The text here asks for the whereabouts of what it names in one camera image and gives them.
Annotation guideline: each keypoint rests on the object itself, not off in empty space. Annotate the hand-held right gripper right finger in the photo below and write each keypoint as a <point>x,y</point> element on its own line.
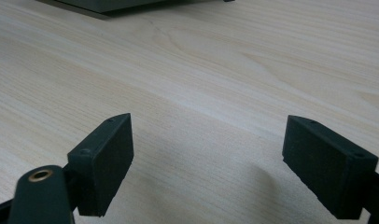
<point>327,168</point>

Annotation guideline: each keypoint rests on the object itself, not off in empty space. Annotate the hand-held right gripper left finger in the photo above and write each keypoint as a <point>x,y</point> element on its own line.
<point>106,161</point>

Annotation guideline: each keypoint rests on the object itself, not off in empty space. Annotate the dark grey corner shelf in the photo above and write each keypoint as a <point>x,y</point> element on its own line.
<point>116,3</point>

